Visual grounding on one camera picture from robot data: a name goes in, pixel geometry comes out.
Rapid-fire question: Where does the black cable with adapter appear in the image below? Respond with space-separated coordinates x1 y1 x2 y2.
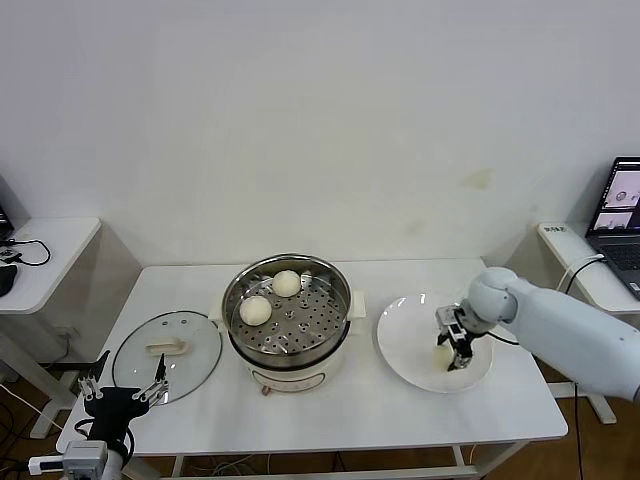
567 257 607 480

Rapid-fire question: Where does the thin black looped cable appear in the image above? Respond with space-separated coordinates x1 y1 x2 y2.
0 238 51 266

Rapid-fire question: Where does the stainless steel steamer basket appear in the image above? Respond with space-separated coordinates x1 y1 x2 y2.
221 254 353 355

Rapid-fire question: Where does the grey open laptop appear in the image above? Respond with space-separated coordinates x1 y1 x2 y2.
585 157 640 302

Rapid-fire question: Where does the white side table with mouse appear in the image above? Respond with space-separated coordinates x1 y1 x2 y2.
0 216 144 439

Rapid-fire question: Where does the round white plate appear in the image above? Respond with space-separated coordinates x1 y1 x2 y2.
376 293 494 395

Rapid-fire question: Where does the white laptop cable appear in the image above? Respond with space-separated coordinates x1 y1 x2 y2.
558 254 606 294

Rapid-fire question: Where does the white side table with grey laptop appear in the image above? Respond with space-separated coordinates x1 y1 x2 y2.
494 222 640 426

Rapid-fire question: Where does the white rectangular work table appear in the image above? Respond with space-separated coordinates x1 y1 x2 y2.
55 258 569 480

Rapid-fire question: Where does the black laptop with pink screen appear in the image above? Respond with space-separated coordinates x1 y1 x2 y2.
0 174 17 241

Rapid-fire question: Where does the cream electric cooker pot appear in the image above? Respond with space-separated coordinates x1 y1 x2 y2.
208 292 367 396

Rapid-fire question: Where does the white floor cable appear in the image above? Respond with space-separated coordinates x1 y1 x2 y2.
0 383 66 431

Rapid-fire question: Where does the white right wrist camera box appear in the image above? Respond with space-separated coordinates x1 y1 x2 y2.
435 305 469 341

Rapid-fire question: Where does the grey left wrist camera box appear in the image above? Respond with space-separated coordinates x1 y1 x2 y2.
28 439 110 476

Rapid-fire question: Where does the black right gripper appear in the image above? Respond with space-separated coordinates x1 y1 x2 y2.
436 299 484 373

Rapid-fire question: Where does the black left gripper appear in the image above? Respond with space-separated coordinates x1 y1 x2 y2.
77 349 170 446

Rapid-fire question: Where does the round glass pot lid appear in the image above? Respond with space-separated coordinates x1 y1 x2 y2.
111 309 224 406

